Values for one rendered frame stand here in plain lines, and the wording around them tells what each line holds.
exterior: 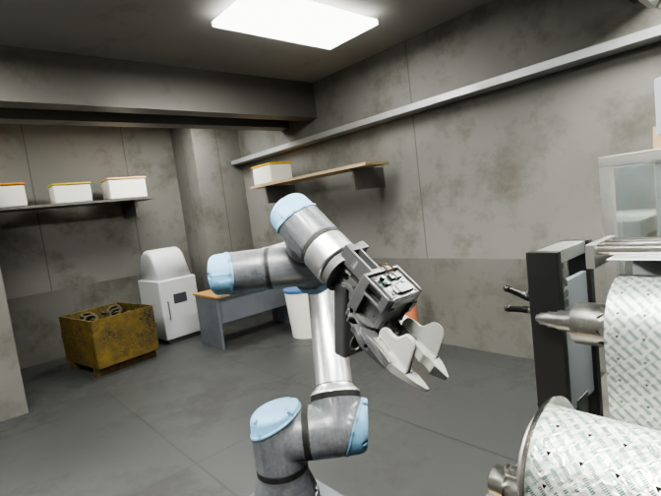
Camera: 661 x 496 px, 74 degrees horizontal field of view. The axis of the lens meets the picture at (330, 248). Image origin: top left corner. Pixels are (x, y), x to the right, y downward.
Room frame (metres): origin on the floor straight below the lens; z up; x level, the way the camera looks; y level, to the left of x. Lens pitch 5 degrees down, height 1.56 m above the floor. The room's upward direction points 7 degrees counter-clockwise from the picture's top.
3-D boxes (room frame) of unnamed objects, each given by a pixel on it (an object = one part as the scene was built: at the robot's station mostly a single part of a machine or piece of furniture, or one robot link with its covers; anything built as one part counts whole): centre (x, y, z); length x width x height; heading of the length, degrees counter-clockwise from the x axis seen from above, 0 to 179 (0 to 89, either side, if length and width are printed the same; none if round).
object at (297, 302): (5.43, 0.40, 0.30); 0.51 x 0.49 x 0.60; 41
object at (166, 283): (6.12, 2.33, 0.63); 0.73 x 0.58 x 1.26; 41
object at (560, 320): (0.68, -0.34, 1.34); 0.06 x 0.03 x 0.03; 41
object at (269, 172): (5.83, 0.63, 2.06); 0.43 x 0.36 x 0.24; 41
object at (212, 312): (5.80, 1.19, 0.33); 1.19 x 0.61 x 0.66; 131
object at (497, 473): (0.54, -0.18, 1.18); 0.04 x 0.02 x 0.04; 131
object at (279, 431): (0.95, 0.16, 1.07); 0.13 x 0.12 x 0.14; 90
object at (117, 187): (6.12, 2.71, 2.13); 0.51 x 0.42 x 0.28; 131
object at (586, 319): (0.64, -0.38, 1.34); 0.06 x 0.06 x 0.06; 41
